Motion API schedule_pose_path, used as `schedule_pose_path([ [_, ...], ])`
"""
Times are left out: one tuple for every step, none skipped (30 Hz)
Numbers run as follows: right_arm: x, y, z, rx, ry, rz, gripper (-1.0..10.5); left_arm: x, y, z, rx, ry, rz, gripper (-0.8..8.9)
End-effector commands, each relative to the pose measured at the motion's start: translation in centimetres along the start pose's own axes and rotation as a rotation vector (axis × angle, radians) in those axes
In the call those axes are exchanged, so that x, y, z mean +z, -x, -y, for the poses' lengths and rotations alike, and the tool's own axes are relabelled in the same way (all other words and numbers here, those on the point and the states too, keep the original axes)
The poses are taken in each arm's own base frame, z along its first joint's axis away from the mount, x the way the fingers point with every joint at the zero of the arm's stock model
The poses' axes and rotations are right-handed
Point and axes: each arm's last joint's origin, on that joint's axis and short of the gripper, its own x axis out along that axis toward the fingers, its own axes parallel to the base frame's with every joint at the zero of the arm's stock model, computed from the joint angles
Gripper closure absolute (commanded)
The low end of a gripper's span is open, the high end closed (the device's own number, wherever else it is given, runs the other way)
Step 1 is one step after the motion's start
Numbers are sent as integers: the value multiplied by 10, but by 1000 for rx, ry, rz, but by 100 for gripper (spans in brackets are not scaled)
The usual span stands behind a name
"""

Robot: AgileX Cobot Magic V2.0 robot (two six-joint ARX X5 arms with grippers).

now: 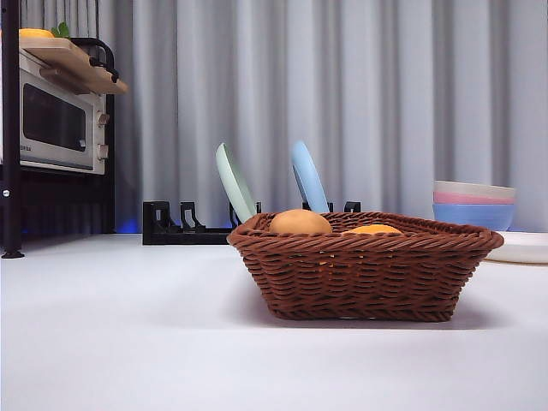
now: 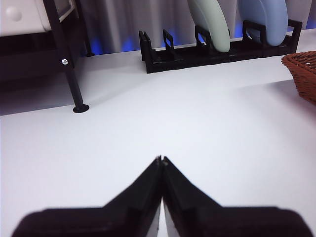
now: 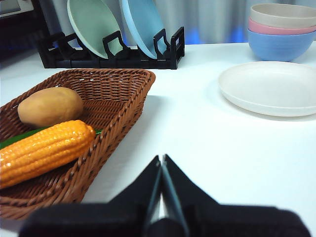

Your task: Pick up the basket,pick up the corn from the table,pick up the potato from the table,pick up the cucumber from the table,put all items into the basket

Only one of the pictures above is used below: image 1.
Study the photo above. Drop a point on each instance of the yellow toy fruit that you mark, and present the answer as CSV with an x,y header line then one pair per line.
x,y
35,33

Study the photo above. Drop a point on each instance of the orange toy corn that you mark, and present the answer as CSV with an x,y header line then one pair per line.
x,y
372,229

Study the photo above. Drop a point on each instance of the green toy leaf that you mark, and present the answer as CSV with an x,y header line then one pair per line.
x,y
61,29

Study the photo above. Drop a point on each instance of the white plate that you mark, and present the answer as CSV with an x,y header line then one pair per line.
x,y
522,248

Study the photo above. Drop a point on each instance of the beige bowl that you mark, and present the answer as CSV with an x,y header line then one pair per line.
x,y
473,189

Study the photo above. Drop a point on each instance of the brown toy potato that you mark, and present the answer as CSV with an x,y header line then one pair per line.
x,y
299,222

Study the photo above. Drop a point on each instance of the blue bowl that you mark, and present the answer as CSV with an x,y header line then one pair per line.
x,y
471,216

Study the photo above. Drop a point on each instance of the white toaster oven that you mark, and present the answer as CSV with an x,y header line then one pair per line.
x,y
55,124

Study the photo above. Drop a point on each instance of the pale blue plate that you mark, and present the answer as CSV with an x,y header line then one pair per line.
x,y
309,180

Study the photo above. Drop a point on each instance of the black dish rack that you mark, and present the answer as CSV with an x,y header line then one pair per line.
x,y
171,236

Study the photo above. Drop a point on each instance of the black shelf frame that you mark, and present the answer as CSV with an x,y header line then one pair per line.
x,y
64,205

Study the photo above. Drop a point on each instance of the pale green plate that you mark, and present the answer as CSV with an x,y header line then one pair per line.
x,y
233,184

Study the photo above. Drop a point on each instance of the pink bowl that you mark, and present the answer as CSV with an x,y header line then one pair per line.
x,y
471,200

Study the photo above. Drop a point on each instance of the wooden cutting board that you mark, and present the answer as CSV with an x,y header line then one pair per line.
x,y
73,68

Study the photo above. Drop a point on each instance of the brown wicker basket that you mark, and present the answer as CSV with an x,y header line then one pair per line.
x,y
364,278

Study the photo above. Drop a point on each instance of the grey curtain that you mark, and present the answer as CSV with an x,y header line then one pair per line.
x,y
385,85

